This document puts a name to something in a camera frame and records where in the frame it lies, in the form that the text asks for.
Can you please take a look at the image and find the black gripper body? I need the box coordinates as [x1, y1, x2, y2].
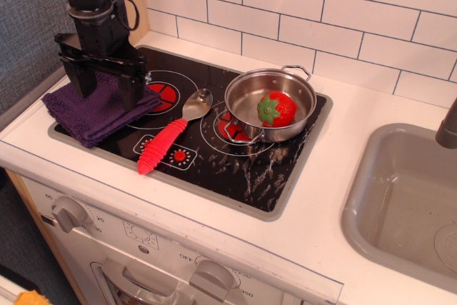
[54, 0, 146, 75]

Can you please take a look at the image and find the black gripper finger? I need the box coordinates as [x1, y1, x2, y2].
[62, 59, 96, 98]
[119, 74, 144, 111]

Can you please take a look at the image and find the purple rag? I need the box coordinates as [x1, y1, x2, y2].
[42, 73, 161, 148]

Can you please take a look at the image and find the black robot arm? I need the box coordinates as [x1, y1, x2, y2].
[1, 0, 146, 111]

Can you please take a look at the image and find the grey left oven knob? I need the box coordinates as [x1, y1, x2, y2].
[51, 196, 88, 233]

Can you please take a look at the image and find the grey oven knob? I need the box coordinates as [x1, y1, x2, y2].
[51, 196, 88, 233]
[189, 260, 235, 302]

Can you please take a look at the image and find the red toy strawberry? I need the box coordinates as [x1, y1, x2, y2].
[257, 91, 297, 128]

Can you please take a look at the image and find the black toy stovetop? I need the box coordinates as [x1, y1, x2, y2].
[91, 46, 333, 221]

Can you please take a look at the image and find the grey right oven knob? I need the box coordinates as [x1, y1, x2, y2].
[189, 260, 235, 302]

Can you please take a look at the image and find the yellow object at corner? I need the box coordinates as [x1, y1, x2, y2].
[14, 290, 51, 305]

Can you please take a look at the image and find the grey sink basin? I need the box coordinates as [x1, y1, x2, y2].
[341, 124, 456, 293]

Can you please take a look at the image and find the grey faucet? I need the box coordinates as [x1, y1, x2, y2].
[435, 99, 457, 149]

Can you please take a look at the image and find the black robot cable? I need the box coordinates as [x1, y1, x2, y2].
[114, 0, 140, 31]

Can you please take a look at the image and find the spoon with red handle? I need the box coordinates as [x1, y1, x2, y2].
[137, 89, 213, 175]

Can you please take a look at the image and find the silver pot with handles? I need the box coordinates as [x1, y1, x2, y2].
[224, 65, 317, 144]

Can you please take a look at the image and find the grey oven door handle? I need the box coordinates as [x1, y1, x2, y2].
[101, 259, 197, 304]

